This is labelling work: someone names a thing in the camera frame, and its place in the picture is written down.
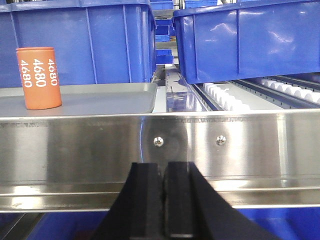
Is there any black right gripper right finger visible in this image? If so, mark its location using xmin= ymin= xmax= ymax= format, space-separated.
xmin=164 ymin=162 xmax=278 ymax=240

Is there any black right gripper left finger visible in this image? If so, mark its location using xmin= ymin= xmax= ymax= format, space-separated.
xmin=91 ymin=163 xmax=164 ymax=240

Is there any orange cylindrical capacitor 4680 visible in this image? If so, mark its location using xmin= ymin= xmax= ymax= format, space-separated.
xmin=16 ymin=47 xmax=62 ymax=110

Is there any lower blue bin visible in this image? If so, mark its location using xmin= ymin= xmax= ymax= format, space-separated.
xmin=27 ymin=207 xmax=320 ymax=240

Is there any grey plastic tray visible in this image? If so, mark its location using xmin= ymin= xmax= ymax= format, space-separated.
xmin=0 ymin=82 xmax=158 ymax=117

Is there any white roller track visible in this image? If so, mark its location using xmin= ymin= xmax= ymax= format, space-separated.
xmin=203 ymin=83 xmax=251 ymax=112

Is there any left blue storage bin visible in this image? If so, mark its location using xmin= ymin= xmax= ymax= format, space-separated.
xmin=0 ymin=0 xmax=156 ymax=88

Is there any blue storage bin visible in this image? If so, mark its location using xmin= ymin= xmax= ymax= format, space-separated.
xmin=173 ymin=0 xmax=320 ymax=84
xmin=0 ymin=0 xmax=156 ymax=88

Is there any right blue storage bin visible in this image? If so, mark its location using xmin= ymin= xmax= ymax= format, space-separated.
xmin=173 ymin=0 xmax=320 ymax=84

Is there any stainless steel shelf rail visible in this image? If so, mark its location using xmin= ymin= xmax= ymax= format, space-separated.
xmin=0 ymin=109 xmax=320 ymax=213

